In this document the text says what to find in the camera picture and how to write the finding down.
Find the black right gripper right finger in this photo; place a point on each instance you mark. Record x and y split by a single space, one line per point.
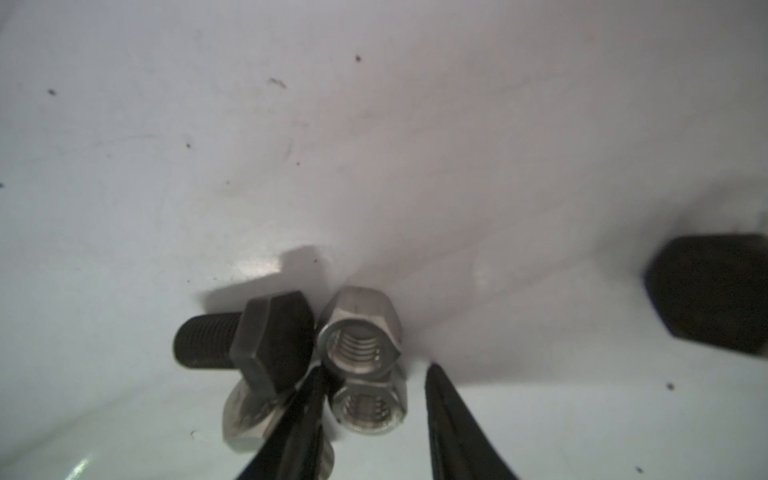
459 449

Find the black short bolt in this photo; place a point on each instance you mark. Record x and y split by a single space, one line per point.
270 342

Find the silver nut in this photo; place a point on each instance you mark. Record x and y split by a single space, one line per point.
370 407
359 334

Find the silver bolt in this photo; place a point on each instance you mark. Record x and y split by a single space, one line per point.
250 418

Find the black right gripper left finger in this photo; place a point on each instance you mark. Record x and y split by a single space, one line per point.
295 448

